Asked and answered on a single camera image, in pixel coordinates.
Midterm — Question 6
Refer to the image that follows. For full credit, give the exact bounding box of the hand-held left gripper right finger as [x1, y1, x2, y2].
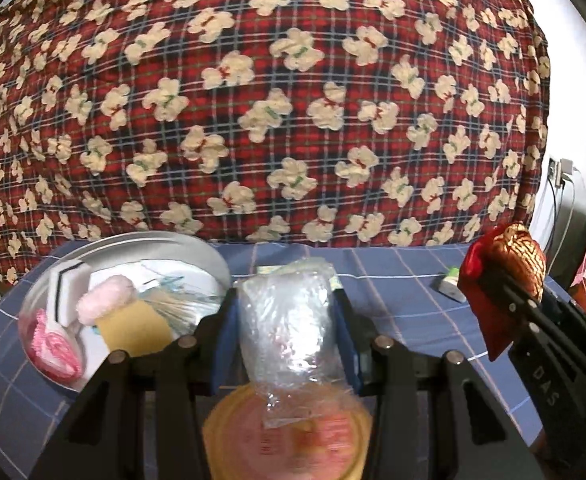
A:
[333, 287, 546, 480]

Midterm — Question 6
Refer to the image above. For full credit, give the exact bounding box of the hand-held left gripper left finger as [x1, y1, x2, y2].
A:
[30, 287, 238, 480]

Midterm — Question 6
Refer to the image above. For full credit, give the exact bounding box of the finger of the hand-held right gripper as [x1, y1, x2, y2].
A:
[480, 267, 546, 331]
[540, 287, 586, 343]

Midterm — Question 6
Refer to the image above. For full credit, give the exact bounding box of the red embroidered pouch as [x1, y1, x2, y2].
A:
[458, 223, 548, 361]

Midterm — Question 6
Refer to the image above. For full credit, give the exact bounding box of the cotton swab packet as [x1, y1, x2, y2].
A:
[133, 260, 224, 341]

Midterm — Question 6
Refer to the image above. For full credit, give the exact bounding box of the clear plastic bag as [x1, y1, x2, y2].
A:
[235, 257, 374, 431]

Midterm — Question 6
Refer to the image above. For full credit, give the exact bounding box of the round metal basin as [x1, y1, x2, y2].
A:
[17, 231, 232, 393]

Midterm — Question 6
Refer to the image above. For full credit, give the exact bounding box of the small green white box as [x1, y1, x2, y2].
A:
[435, 267, 468, 303]

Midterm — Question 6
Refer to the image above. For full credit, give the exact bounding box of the blue plaid bedsheet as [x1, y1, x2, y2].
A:
[0, 240, 586, 480]

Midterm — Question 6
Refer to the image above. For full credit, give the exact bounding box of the yellow sponge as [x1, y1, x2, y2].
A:
[95, 297, 174, 351]

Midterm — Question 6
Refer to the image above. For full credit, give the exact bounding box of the yellow round lid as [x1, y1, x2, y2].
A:
[202, 385, 374, 480]

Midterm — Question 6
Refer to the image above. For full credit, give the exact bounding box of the pink fluffy puff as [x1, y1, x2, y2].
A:
[75, 275, 136, 326]

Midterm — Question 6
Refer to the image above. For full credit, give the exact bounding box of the white sponge block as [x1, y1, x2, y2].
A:
[48, 259, 91, 331]

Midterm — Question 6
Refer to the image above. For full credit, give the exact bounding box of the pink mesh scrubber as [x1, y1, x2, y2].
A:
[25, 310, 84, 381]

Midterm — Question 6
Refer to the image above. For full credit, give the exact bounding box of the red plaid bear-print blanket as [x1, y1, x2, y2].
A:
[0, 0, 551, 286]

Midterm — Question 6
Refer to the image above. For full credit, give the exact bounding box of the white cable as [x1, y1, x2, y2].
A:
[558, 167, 586, 261]

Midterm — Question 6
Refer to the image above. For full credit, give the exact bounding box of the black cable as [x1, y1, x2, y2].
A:
[543, 180, 558, 226]

